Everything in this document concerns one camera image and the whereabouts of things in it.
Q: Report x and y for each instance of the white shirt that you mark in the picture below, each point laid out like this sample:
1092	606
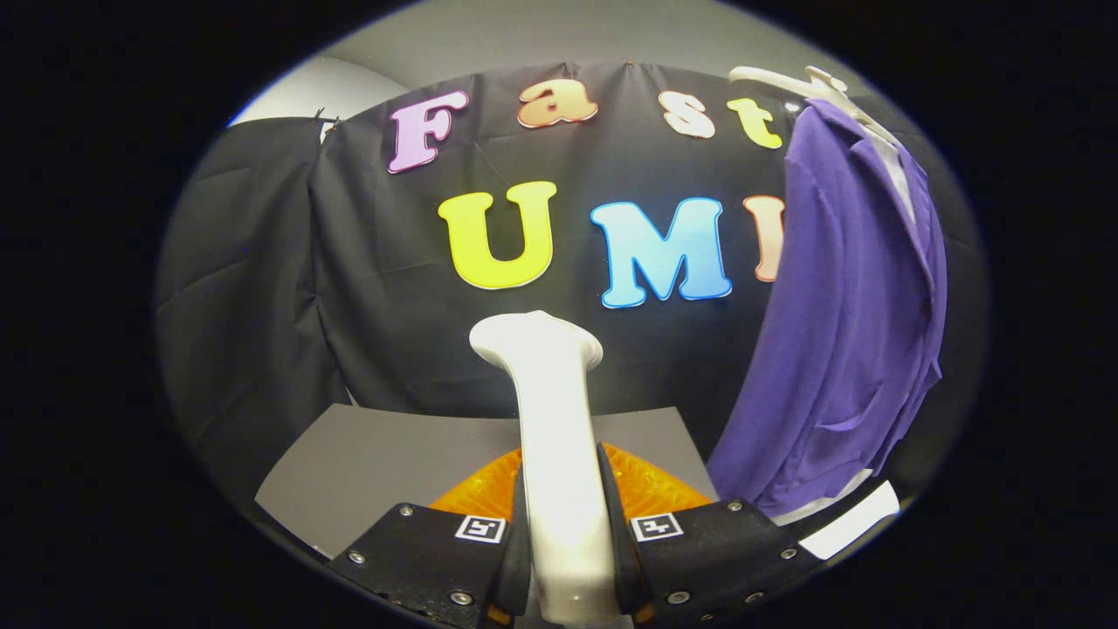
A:
895	170

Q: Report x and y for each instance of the white plastic hanger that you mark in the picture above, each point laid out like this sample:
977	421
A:
812	86

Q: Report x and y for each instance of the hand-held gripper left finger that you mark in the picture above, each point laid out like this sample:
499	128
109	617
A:
437	563

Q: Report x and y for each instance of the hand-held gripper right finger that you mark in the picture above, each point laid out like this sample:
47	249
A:
707	559

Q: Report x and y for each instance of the white garment steamer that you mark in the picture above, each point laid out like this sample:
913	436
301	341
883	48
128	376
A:
559	454

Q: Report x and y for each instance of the white sheet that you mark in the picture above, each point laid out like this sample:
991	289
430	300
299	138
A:
852	524

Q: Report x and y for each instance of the black backdrop cloth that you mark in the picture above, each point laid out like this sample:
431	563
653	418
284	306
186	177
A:
367	288

